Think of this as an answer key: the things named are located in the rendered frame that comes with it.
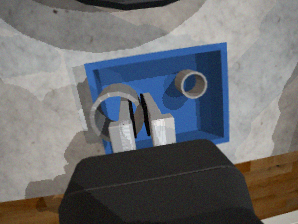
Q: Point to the blue square crate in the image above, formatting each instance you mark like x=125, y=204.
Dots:
x=206, y=117

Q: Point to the grey metal bushing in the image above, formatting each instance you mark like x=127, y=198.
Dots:
x=100, y=122
x=199, y=88

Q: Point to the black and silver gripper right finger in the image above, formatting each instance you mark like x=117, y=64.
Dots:
x=160, y=126

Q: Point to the grey round turntable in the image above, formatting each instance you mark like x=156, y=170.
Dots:
x=127, y=4

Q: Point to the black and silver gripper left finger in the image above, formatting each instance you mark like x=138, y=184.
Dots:
x=123, y=131

